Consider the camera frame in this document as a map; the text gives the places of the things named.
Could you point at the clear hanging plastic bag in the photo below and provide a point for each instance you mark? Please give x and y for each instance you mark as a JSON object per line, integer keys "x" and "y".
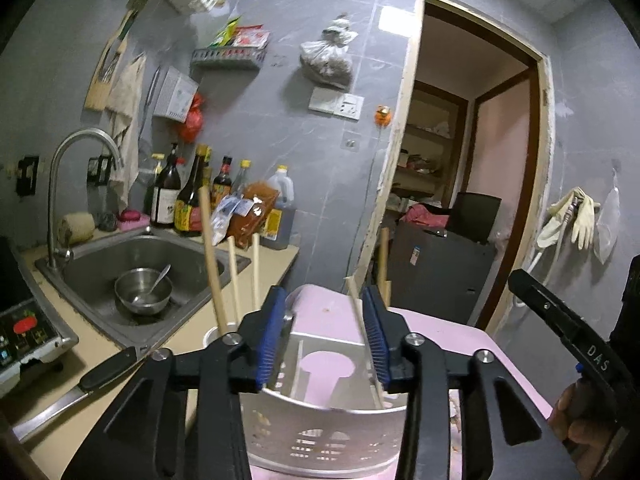
{"x": 607, "y": 220}

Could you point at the red seasoning packet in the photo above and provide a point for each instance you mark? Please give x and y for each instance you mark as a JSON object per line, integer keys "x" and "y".
{"x": 252, "y": 37}

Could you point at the beige kitchen counter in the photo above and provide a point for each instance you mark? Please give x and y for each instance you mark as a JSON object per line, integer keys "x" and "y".
{"x": 100, "y": 360}

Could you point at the black chair back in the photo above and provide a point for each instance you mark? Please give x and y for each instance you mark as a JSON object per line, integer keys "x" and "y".
{"x": 475, "y": 215}

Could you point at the steel spoon in bowl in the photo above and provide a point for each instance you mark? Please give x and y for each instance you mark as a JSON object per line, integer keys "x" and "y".
{"x": 157, "y": 280}

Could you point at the dark bottle white label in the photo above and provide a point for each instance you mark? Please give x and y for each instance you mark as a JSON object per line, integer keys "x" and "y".
{"x": 165, "y": 200}

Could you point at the hanging grey plastic bag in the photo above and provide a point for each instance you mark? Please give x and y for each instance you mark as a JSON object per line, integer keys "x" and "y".
{"x": 327, "y": 60}

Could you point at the door frame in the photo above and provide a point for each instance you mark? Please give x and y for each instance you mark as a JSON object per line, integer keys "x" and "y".
{"x": 395, "y": 160}

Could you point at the beige loofah sponge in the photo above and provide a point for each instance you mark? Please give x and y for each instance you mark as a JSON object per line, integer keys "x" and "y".
{"x": 75, "y": 227}

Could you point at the red plastic bag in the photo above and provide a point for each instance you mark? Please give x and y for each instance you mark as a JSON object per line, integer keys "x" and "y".
{"x": 192, "y": 120}

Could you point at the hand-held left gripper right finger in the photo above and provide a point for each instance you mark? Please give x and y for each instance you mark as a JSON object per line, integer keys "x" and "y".
{"x": 375, "y": 340}

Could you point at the orange seasoning packet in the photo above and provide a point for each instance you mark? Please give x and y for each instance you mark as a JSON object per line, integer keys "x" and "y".
{"x": 255, "y": 210}

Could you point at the white plastic utensil holder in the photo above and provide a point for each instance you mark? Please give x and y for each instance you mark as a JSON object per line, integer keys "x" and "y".
{"x": 325, "y": 440}

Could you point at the cream rubber gloves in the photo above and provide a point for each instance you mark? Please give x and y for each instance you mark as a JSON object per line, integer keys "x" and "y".
{"x": 580, "y": 215}

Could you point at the wooden chopstick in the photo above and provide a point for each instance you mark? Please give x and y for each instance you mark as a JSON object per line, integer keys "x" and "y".
{"x": 356, "y": 305}
{"x": 383, "y": 265}
{"x": 212, "y": 270}
{"x": 255, "y": 270}

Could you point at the clear adhesive wall hook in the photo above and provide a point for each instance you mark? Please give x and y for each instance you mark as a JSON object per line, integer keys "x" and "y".
{"x": 349, "y": 142}

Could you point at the steel bowl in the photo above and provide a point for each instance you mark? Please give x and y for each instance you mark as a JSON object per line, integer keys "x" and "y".
{"x": 135, "y": 300}

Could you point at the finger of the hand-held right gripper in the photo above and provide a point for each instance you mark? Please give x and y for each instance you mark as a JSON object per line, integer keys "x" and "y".
{"x": 545, "y": 307}

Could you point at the green snack packet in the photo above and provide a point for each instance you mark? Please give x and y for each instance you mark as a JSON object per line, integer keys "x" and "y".
{"x": 225, "y": 32}

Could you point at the steel kitchen sink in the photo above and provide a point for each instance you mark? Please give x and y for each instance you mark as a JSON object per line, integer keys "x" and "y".
{"x": 100, "y": 260}

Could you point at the hanging dish rag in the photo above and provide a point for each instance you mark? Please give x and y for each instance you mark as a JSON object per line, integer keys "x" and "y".
{"x": 125, "y": 120}

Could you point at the person's right hand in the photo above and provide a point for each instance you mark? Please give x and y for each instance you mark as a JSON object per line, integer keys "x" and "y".
{"x": 580, "y": 420}

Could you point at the wooden cutting board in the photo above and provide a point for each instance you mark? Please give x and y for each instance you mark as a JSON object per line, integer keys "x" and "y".
{"x": 107, "y": 70}

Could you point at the green glass bottle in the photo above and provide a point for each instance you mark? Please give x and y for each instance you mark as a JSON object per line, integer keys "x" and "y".
{"x": 152, "y": 190}

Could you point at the pink crumpled cloth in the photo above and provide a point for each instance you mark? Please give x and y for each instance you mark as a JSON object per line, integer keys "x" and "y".
{"x": 425, "y": 215}

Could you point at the orange wall ornament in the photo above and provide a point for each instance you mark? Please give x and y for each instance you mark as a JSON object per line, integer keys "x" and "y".
{"x": 383, "y": 115}

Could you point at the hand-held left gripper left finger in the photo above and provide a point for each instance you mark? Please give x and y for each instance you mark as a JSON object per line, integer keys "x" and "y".
{"x": 270, "y": 340}

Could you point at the soy sauce bottle yellow label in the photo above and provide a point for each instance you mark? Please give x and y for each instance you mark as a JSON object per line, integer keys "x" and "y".
{"x": 189, "y": 210}

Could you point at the induction cooker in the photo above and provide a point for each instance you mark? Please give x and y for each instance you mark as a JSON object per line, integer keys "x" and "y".
{"x": 25, "y": 340}

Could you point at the red cap sauce bottle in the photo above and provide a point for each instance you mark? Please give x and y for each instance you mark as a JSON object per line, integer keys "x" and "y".
{"x": 222, "y": 185}

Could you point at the clear yellow cap bottle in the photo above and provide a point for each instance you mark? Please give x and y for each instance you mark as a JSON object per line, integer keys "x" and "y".
{"x": 242, "y": 177}

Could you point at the plastic oil jug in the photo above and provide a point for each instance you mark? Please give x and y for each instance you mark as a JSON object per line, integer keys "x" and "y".
{"x": 280, "y": 210}

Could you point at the grey cabinet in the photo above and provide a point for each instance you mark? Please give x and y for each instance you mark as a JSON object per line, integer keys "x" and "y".
{"x": 440, "y": 275}

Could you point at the steel faucet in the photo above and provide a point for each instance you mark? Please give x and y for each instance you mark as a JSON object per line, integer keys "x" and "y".
{"x": 57, "y": 185}

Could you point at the white wall switch outlet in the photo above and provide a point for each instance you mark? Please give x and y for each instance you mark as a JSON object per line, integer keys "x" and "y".
{"x": 335, "y": 102}

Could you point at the slim yellow cap bottle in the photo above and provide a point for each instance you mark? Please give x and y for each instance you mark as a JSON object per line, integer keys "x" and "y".
{"x": 207, "y": 175}

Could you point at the metal wall shelf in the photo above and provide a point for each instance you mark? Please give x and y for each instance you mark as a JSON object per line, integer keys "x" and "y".
{"x": 225, "y": 57}

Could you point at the storage room shelf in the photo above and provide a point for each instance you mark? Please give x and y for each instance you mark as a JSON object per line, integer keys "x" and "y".
{"x": 430, "y": 160}

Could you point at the white wall box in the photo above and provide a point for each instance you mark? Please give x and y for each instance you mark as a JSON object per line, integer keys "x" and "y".
{"x": 172, "y": 95}

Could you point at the white blue plastic bag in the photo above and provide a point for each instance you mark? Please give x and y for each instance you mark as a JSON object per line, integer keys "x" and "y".
{"x": 227, "y": 215}

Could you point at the pink scrub sponge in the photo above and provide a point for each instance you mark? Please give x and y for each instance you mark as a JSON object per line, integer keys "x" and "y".
{"x": 132, "y": 217}

